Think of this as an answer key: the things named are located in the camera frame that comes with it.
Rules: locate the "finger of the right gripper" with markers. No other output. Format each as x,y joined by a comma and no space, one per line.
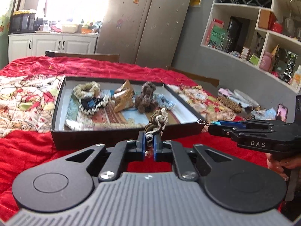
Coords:
223,130
242,123

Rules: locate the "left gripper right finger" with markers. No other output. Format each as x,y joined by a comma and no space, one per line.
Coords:
174,153

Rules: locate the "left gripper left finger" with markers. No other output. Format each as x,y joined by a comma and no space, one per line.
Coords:
123,152

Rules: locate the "brown cream-trim scrunchie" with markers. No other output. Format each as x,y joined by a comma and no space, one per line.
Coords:
156,125

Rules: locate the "blue knitted scrunchie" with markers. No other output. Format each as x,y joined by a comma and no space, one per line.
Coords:
164,102

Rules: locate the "brown paper pyramid packet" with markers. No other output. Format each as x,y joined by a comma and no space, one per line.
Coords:
125,86

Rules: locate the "person's right hand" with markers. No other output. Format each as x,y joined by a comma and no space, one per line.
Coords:
279,166

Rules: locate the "brown beaded coaster mat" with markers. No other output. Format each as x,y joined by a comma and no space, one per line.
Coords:
230,104

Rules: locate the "white plate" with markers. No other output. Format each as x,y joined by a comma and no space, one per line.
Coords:
244,97

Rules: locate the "colourful book in box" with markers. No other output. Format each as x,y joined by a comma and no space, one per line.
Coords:
107,119

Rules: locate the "pink smartphone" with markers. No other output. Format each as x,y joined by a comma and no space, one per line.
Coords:
282,112

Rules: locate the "black white-trim scrunchie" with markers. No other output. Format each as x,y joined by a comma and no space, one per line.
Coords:
101,102

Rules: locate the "black shallow cardboard box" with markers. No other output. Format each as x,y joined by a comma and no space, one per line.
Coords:
67,139

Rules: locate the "blue binder clip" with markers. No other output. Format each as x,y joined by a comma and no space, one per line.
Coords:
90,103

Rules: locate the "cream braided scrunchie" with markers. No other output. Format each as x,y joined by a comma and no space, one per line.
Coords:
86,90

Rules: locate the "dark wooden chair back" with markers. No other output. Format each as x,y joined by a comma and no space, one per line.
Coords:
100,57

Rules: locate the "silver double-door refrigerator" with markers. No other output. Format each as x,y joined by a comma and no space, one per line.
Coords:
142,32

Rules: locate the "white storage container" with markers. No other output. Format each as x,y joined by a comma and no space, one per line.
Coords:
69,28

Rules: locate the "white mug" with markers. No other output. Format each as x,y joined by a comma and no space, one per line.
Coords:
44,28

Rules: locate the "white kitchen cabinet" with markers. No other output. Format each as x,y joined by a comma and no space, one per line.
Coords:
36,44

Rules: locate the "black microwave oven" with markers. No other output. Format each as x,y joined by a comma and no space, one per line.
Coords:
22,23

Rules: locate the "white wall shelf unit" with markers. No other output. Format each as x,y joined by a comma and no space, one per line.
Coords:
264,34

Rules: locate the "yellow wall sign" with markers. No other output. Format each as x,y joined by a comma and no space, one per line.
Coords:
195,3

